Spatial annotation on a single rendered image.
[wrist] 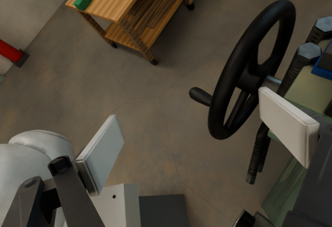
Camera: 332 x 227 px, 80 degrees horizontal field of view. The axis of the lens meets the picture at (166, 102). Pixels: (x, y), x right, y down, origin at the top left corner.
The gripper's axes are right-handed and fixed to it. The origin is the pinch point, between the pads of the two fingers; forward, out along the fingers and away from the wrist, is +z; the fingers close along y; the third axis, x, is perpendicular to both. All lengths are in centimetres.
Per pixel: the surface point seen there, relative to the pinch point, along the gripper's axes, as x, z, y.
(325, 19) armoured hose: 4.8, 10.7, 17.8
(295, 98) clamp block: -2.5, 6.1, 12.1
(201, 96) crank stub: -4.6, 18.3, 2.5
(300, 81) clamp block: -1.0, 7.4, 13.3
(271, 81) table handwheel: -5.4, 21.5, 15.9
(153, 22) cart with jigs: 14, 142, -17
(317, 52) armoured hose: 1.8, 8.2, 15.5
